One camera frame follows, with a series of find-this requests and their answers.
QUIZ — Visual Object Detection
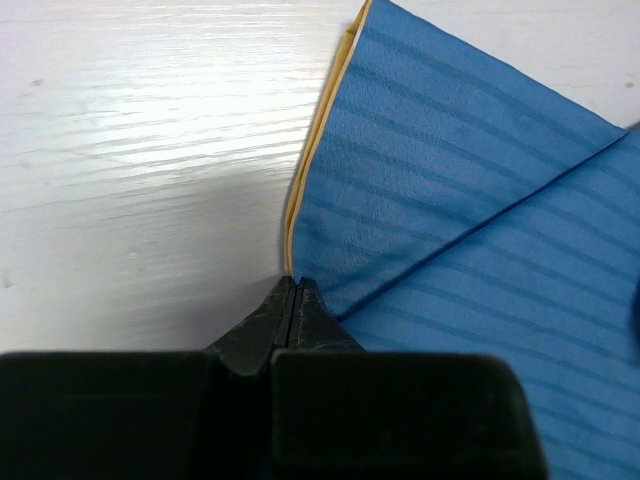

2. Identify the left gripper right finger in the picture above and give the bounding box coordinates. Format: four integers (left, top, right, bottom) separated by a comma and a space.
270, 279, 548, 479

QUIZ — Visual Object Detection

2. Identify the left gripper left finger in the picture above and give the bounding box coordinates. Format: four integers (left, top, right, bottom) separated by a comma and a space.
1, 277, 295, 479

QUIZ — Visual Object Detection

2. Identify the blue pikachu placemat cloth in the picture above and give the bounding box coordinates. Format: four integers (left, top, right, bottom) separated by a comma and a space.
284, 1, 639, 479

